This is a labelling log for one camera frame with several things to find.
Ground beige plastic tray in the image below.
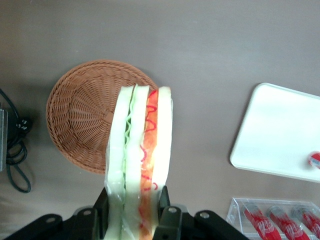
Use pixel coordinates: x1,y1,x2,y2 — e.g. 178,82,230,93
229,82,320,184

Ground red cola bottle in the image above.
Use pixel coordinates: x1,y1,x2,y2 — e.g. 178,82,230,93
291,204,320,239
242,203,277,240
266,205,309,240

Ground round brown wicker basket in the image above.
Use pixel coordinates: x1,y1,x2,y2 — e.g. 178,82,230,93
45,58,160,175

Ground clear acrylic bottle rack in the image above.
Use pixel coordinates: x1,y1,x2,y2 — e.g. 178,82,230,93
225,197,320,240

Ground black power cable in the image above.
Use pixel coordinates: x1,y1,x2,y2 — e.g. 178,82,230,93
0,87,34,194

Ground black power plug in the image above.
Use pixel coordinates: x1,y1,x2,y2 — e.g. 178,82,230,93
15,117,34,139

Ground triangle sandwich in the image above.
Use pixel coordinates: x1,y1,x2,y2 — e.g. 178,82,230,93
103,85,174,240

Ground small red lidded cup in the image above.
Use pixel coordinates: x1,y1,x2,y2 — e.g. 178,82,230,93
307,150,320,171

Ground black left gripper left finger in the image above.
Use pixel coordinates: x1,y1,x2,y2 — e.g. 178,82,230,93
73,186,110,240

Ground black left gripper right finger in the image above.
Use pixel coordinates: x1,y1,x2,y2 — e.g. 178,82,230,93
152,185,185,240

